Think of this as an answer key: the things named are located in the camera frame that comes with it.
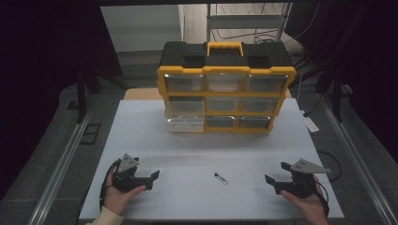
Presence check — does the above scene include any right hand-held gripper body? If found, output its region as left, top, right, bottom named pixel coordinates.
left=281, top=157, right=331, bottom=200

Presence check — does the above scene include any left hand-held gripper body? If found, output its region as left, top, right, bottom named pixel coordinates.
left=111, top=153, right=140, bottom=193

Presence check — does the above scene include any clear plastic drawer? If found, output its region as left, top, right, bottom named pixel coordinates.
left=165, top=114, right=206, bottom=133

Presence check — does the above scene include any yellow black drawer cabinet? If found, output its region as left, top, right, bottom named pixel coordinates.
left=156, top=40, right=298, bottom=135

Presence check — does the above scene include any person's right hand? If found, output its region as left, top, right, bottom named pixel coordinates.
left=280, top=174, right=330, bottom=225

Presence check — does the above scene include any person's left hand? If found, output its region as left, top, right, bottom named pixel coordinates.
left=102, top=170, right=147, bottom=217

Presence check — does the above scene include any white paper tag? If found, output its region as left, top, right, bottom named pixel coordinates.
left=302, top=116, right=320, bottom=134

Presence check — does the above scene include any black stand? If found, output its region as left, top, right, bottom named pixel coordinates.
left=289, top=59, right=346, bottom=124
left=66, top=62, right=130, bottom=125

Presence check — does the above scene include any grid of clear drawers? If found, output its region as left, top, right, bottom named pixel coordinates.
left=163, top=73, right=289, bottom=129

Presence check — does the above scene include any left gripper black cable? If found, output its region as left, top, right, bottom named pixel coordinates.
left=99, top=158, right=122, bottom=214

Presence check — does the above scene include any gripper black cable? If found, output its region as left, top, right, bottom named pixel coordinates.
left=99, top=158, right=122, bottom=214
left=314, top=150, right=343, bottom=218

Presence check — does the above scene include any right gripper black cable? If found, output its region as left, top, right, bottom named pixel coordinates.
left=314, top=150, right=343, bottom=218

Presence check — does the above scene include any metal floor rail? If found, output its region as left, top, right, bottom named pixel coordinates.
left=27, top=107, right=95, bottom=225
left=318, top=93, right=398, bottom=225

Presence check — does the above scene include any black cable with plug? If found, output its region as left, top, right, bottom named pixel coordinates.
left=301, top=93, right=324, bottom=118

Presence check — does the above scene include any thin white cable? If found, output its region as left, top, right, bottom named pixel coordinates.
left=296, top=72, right=305, bottom=104

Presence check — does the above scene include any tangle of black floor cables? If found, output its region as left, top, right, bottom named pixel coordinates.
left=212, top=3, right=320, bottom=68

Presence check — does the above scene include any grey metal shelf frame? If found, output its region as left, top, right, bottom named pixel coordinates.
left=206, top=3, right=293, bottom=43

